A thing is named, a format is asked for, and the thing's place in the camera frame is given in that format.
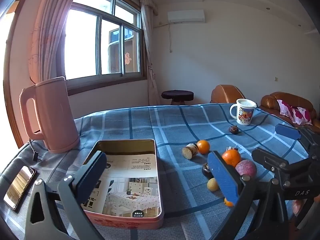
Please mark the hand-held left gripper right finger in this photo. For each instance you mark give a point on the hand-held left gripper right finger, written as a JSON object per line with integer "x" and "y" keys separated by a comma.
{"x": 222, "y": 177}

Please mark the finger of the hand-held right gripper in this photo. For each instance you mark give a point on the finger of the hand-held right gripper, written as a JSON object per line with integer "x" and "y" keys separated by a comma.
{"x": 287, "y": 131}
{"x": 267, "y": 158}

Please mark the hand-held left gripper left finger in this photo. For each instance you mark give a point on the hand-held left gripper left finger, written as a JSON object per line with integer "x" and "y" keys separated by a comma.
{"x": 91, "y": 177}

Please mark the small yellow fruit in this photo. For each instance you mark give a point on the small yellow fruit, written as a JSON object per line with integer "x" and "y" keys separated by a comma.
{"x": 212, "y": 184}

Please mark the dark mangosteen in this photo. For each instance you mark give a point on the dark mangosteen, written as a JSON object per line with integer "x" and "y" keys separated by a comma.
{"x": 206, "y": 171}

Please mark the orange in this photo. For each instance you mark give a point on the orange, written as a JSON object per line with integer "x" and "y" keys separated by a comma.
{"x": 231, "y": 158}
{"x": 203, "y": 147}

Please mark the purple passion fruit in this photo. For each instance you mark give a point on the purple passion fruit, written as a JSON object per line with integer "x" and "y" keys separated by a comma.
{"x": 246, "y": 168}

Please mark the small orange kumquat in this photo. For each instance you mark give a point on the small orange kumquat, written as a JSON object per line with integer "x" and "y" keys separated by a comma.
{"x": 227, "y": 202}

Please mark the cake slice piece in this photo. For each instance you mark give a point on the cake slice piece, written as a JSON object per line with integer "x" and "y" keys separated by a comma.
{"x": 228, "y": 148}

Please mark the dark brown date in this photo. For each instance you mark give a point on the dark brown date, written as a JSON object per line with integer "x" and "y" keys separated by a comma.
{"x": 233, "y": 129}

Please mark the pink metal tin box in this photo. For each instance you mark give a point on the pink metal tin box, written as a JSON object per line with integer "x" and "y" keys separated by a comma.
{"x": 120, "y": 221}

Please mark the person's right hand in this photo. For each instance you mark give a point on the person's right hand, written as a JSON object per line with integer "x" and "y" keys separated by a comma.
{"x": 297, "y": 207}

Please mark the pink floral pillow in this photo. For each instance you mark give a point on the pink floral pillow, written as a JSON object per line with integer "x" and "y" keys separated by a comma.
{"x": 297, "y": 113}

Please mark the brown leather sofa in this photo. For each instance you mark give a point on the brown leather sofa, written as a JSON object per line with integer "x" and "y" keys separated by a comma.
{"x": 270, "y": 103}

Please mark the printed paper leaflet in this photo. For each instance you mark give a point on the printed paper leaflet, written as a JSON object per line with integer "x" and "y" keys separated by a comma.
{"x": 135, "y": 180}

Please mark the white printed mug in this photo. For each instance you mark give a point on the white printed mug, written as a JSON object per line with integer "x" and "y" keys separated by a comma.
{"x": 243, "y": 113}

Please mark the blue plaid tablecloth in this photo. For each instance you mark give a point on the blue plaid tablecloth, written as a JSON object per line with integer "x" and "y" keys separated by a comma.
{"x": 175, "y": 130}

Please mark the pink electric kettle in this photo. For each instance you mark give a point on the pink electric kettle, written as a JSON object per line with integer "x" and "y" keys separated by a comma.
{"x": 57, "y": 115}

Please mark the brown leather armchair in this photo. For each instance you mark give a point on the brown leather armchair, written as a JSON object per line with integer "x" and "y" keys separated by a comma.
{"x": 225, "y": 93}

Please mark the black smartphone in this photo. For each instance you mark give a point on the black smartphone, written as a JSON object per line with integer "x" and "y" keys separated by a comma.
{"x": 18, "y": 187}

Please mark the dark round stool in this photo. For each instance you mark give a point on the dark round stool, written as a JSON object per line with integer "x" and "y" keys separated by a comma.
{"x": 177, "y": 95}

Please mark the red paper window decoration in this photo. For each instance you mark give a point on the red paper window decoration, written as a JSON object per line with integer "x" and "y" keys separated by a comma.
{"x": 127, "y": 58}

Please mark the sliding glass window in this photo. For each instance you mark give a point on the sliding glass window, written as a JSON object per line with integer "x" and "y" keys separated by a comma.
{"x": 82, "y": 45}

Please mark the pink curtain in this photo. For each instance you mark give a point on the pink curtain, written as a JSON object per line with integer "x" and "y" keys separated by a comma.
{"x": 150, "y": 55}
{"x": 47, "y": 30}

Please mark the white wall air conditioner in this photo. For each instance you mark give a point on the white wall air conditioner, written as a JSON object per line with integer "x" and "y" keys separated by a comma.
{"x": 186, "y": 16}

